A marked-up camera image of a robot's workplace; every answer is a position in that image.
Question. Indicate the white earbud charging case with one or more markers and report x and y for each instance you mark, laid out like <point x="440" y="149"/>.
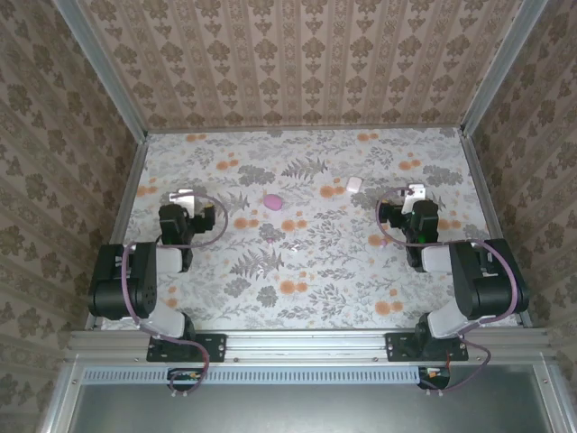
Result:
<point x="354" y="184"/>

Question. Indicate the pink earbud charging case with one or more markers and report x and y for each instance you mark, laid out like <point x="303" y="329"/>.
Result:
<point x="273" y="202"/>

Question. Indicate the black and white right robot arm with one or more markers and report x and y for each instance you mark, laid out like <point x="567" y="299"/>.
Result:
<point x="487" y="293"/>

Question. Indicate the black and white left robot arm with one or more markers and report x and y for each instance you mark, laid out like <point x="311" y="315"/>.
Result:
<point x="108" y="288"/>

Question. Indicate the floral patterned table cover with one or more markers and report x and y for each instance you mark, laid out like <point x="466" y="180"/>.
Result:
<point x="315" y="288"/>

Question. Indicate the small black connector board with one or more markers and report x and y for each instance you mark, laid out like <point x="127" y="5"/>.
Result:
<point x="185" y="375"/>
<point x="435" y="376"/>

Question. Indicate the grey sheet metal panel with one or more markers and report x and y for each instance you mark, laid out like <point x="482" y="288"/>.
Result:
<point x="306" y="410"/>

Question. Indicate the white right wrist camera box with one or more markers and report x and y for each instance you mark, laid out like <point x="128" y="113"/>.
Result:
<point x="417" y="191"/>

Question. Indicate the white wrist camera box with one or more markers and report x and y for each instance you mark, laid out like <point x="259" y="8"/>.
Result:
<point x="189" y="198"/>
<point x="417" y="191"/>

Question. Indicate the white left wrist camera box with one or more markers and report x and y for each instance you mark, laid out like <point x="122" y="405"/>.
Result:
<point x="189" y="198"/>

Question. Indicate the aluminium table side rail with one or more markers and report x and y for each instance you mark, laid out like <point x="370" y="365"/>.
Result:
<point x="128" y="189"/>
<point x="478" y="180"/>

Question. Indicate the long aluminium base rail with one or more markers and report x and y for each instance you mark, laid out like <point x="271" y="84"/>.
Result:
<point x="306" y="345"/>

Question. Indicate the aluminium frame post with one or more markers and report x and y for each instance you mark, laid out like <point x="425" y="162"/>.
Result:
<point x="103" y="67"/>
<point x="501" y="67"/>

